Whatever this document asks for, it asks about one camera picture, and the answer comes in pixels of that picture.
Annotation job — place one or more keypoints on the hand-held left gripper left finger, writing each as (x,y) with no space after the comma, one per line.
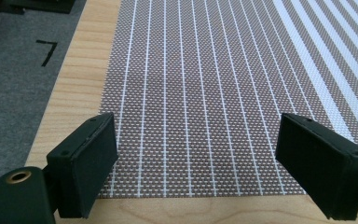
(84,168)

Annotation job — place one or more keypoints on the black stand base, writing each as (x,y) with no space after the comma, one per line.
(43,5)

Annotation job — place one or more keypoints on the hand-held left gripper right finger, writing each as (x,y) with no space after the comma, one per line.
(326,168)

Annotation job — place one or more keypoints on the brown white-striped woven placemat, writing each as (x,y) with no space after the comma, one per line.
(205,93)

